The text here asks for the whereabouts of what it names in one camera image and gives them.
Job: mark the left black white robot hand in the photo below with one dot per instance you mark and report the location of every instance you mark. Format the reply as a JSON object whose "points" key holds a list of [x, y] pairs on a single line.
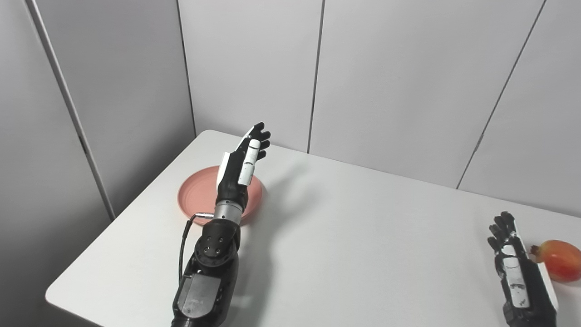
{"points": [[231, 179]]}

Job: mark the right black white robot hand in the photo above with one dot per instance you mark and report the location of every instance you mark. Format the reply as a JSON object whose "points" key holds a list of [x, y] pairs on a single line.
{"points": [[522, 281]]}

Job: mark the pink plate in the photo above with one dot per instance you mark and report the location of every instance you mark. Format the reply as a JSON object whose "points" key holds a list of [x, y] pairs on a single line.
{"points": [[195, 195]]}

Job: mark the red yellow pomegranate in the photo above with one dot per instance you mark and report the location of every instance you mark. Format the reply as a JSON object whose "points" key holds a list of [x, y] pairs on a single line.
{"points": [[563, 261]]}

